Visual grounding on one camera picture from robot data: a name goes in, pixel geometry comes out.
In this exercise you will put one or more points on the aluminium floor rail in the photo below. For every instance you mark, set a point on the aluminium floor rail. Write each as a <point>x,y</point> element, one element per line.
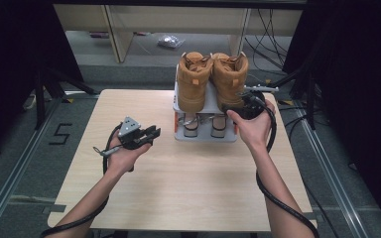
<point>342,198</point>
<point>17,175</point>

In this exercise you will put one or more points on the tan suede boot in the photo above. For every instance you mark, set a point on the tan suede boot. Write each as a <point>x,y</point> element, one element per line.
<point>193,89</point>
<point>229,86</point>

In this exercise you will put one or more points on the dark curtain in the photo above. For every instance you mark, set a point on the dark curtain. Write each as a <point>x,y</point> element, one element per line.
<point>6,49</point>
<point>360,66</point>

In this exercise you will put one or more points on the white two-tier shoe rack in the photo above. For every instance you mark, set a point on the white two-tier shoe rack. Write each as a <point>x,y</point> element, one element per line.
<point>205,132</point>

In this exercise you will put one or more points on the person's right hand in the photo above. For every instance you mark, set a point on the person's right hand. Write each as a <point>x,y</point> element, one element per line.
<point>254,132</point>

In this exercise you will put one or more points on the clear plastic bag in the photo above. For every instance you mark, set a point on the clear plastic bag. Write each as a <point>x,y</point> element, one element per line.
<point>171,41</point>

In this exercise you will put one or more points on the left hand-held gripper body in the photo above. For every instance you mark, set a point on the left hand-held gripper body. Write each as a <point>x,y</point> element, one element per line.
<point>129,129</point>

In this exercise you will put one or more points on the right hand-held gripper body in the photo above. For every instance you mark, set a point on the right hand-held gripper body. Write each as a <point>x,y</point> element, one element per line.
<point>253,107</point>

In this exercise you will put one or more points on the person's left hand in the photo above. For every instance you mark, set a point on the person's left hand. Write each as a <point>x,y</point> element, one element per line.
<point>124,160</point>

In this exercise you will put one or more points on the black metal stand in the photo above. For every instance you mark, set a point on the black metal stand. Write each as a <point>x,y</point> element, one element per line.
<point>311,105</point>
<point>39,99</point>

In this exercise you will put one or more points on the wooden shelf unit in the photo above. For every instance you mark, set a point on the wooden shelf unit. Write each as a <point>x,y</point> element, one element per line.
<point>145,18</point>

